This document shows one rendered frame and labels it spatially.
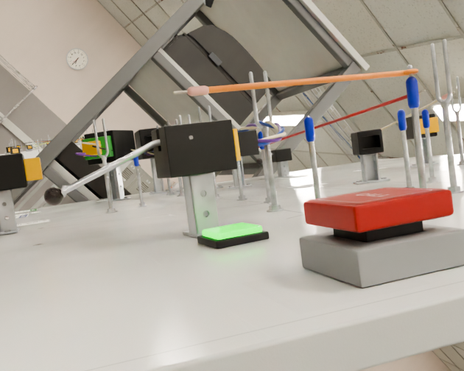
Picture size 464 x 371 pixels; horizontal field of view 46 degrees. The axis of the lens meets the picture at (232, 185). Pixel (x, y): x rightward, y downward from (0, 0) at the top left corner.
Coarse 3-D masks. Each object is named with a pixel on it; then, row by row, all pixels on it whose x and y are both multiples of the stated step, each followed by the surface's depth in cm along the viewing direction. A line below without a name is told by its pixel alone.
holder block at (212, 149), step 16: (160, 128) 43; (176, 128) 42; (192, 128) 42; (208, 128) 43; (224, 128) 43; (176, 144) 42; (192, 144) 42; (208, 144) 43; (224, 144) 43; (160, 160) 44; (176, 160) 42; (192, 160) 42; (208, 160) 43; (224, 160) 43; (160, 176) 45; (176, 176) 42
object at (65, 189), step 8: (192, 136) 42; (152, 144) 43; (160, 144) 43; (136, 152) 43; (120, 160) 42; (128, 160) 42; (104, 168) 42; (112, 168) 42; (88, 176) 41; (96, 176) 41; (72, 184) 41; (80, 184) 41; (64, 192) 40
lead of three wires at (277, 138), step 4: (264, 124) 55; (268, 124) 54; (272, 124) 53; (276, 124) 52; (276, 128) 52; (280, 128) 51; (284, 128) 50; (280, 132) 49; (284, 132) 49; (272, 136) 47; (276, 136) 48; (280, 136) 48; (260, 140) 47; (264, 140) 47; (268, 140) 47; (272, 140) 47; (276, 140) 48; (280, 140) 48; (260, 144) 47; (264, 144) 47
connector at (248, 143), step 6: (240, 132) 44; (246, 132) 45; (252, 132) 45; (240, 138) 44; (246, 138) 45; (252, 138) 45; (240, 144) 44; (246, 144) 45; (252, 144) 45; (240, 150) 44; (246, 150) 45; (252, 150) 45; (258, 150) 45
